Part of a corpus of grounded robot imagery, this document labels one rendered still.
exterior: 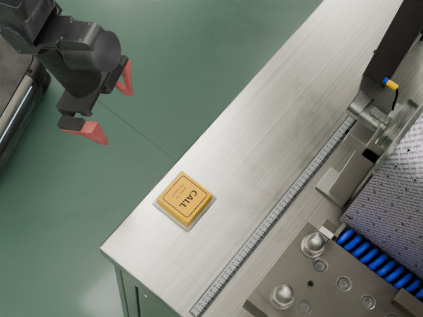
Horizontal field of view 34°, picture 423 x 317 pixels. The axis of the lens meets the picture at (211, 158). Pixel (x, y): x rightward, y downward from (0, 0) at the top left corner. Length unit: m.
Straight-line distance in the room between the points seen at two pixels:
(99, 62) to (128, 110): 1.37
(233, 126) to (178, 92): 1.06
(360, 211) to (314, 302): 0.15
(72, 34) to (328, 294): 0.54
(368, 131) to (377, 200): 0.12
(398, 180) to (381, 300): 0.24
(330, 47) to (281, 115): 0.19
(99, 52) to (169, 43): 1.50
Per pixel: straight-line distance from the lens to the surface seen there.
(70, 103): 1.07
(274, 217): 1.24
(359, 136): 1.07
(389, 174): 0.94
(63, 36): 0.96
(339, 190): 1.24
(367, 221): 1.08
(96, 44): 0.95
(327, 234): 1.09
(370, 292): 1.11
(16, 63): 2.16
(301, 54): 1.40
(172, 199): 1.21
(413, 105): 0.94
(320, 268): 1.10
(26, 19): 0.94
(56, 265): 2.15
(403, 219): 1.01
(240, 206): 1.24
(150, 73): 2.38
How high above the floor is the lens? 2.06
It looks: 66 degrees down
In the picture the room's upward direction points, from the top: 11 degrees clockwise
